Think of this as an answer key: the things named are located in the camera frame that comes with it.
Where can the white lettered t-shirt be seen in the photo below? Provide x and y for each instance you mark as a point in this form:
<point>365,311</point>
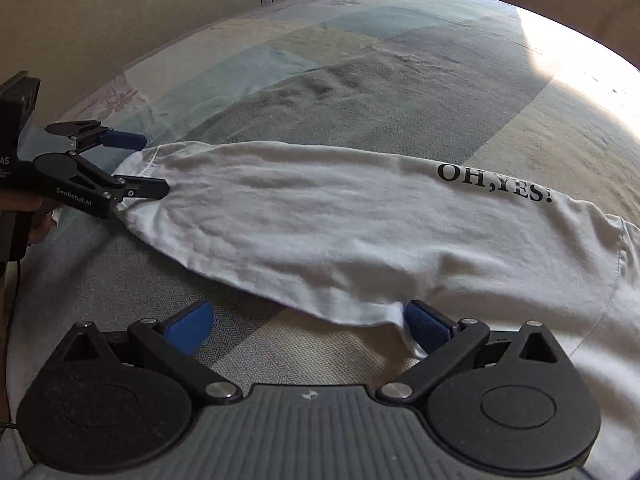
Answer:
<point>300,220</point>

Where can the person's left hand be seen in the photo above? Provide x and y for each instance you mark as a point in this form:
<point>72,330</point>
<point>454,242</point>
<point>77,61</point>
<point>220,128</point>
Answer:
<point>36,227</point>

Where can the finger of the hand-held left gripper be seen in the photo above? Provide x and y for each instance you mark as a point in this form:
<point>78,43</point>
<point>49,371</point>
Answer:
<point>122,140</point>
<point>145,187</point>

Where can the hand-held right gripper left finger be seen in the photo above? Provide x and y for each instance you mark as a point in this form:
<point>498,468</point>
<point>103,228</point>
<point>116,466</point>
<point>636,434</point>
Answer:
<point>192,327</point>

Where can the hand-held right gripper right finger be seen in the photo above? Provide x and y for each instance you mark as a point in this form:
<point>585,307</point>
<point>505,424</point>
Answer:
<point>425,327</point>

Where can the patchwork floral bedsheet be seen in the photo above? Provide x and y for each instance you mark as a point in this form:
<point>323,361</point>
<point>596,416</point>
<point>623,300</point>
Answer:
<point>350,75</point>

